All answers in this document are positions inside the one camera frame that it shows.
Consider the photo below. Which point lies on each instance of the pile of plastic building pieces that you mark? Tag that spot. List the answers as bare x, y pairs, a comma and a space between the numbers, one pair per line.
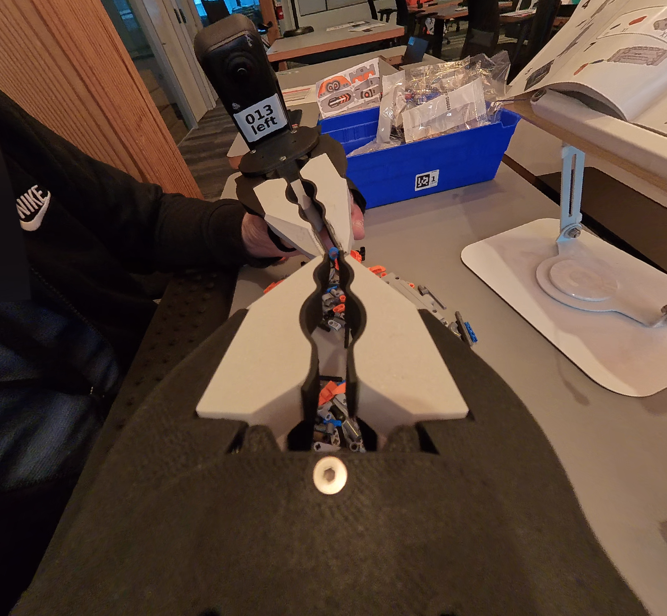
331, 304

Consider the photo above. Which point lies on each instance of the black chair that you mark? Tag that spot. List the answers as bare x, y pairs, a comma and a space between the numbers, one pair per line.
482, 1

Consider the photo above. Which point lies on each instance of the wooden post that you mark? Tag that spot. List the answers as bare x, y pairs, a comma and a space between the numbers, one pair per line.
83, 43

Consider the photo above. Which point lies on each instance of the black stand pole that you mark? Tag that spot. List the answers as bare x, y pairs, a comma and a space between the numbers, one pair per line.
547, 1

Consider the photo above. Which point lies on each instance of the printed paper sheet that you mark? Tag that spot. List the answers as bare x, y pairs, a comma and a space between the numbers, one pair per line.
349, 90

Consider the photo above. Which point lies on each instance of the white book stand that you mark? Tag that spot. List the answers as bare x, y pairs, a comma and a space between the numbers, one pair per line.
521, 272

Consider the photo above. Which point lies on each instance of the clear plastic parts bag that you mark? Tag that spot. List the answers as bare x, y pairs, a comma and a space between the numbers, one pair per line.
448, 95

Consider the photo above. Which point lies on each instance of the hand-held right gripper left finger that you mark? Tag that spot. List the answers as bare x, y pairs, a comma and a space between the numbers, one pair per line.
255, 371

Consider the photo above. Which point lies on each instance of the blue storage bin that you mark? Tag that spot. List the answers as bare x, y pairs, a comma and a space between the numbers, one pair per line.
459, 168

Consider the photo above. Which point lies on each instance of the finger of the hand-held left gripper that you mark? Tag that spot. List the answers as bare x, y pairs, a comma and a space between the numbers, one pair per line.
283, 210
334, 199

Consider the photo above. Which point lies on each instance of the person's left hand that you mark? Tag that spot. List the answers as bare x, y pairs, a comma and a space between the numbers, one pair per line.
266, 241

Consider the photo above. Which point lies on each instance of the wooden table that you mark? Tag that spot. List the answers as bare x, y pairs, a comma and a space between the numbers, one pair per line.
334, 41

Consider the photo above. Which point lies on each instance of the instruction booklet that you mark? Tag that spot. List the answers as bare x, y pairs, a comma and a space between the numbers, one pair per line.
615, 43

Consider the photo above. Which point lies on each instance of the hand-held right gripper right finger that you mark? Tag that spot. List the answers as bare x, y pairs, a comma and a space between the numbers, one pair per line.
412, 371

